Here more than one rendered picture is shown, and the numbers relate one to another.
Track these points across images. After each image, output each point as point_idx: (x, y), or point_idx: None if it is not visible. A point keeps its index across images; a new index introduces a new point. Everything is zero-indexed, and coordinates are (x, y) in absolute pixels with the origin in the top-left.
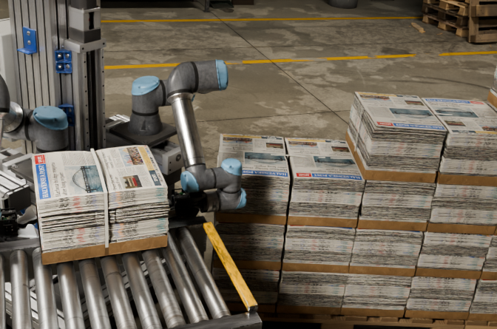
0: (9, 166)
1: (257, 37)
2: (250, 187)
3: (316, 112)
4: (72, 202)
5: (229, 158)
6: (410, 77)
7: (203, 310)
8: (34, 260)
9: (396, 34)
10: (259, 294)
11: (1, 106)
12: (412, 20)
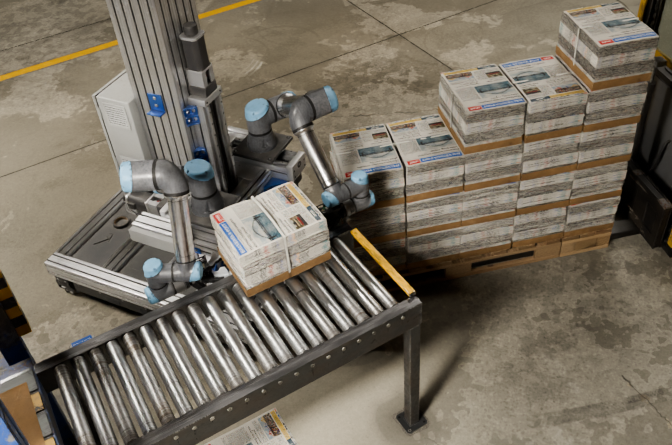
0: (166, 211)
1: None
2: (371, 182)
3: (383, 39)
4: (262, 251)
5: (356, 171)
6: None
7: (377, 304)
8: (238, 294)
9: None
10: (391, 259)
11: (185, 190)
12: None
